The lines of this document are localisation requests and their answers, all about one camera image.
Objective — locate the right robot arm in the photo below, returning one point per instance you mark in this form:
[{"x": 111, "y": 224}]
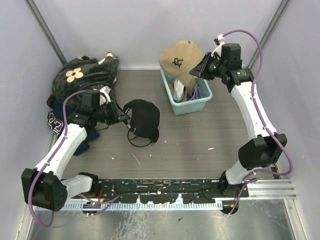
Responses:
[{"x": 262, "y": 148}]

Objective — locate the purple cap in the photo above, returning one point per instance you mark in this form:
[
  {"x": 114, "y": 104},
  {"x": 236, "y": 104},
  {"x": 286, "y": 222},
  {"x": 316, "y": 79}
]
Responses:
[{"x": 195, "y": 94}]

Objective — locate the aluminium front rail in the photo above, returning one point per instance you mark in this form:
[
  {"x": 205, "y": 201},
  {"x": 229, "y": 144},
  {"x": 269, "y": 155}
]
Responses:
[{"x": 60, "y": 191}]

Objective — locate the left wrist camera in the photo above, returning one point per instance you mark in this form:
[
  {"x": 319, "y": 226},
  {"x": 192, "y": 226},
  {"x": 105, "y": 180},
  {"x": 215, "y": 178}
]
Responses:
[{"x": 104, "y": 95}]

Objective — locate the black floral fleece blanket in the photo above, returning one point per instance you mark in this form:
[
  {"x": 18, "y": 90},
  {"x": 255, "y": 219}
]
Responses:
[{"x": 84, "y": 73}]

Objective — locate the navy jersey garment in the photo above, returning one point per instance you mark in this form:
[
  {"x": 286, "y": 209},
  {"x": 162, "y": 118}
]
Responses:
[{"x": 55, "y": 121}]

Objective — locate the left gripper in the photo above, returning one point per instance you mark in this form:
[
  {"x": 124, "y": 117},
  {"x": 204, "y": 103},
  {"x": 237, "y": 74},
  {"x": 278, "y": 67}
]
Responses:
[{"x": 118, "y": 113}]

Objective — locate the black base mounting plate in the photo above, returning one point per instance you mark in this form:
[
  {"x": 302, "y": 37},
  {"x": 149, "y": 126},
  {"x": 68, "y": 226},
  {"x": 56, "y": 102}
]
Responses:
[{"x": 161, "y": 191}]

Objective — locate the white cap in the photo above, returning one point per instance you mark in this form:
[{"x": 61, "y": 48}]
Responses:
[{"x": 179, "y": 91}]

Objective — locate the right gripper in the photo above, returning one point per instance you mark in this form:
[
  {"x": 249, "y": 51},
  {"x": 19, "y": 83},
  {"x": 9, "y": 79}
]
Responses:
[{"x": 200, "y": 70}]

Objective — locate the black cap gold logo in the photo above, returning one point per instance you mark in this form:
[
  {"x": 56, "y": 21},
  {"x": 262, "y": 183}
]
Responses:
[{"x": 144, "y": 121}]

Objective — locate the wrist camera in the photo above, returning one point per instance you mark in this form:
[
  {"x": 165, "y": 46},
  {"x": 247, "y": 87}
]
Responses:
[
  {"x": 219, "y": 42},
  {"x": 104, "y": 95}
]

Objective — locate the tan cap black logo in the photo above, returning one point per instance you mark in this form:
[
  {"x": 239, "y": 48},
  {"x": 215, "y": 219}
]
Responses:
[{"x": 179, "y": 59}]

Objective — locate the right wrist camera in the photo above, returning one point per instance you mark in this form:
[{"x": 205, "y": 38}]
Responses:
[{"x": 219, "y": 42}]

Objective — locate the teal plastic bin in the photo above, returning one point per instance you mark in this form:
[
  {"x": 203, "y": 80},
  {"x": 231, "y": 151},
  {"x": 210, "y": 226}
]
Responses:
[{"x": 180, "y": 108}]

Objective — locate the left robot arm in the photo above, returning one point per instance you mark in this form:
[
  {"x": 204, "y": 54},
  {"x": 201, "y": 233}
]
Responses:
[{"x": 52, "y": 166}]

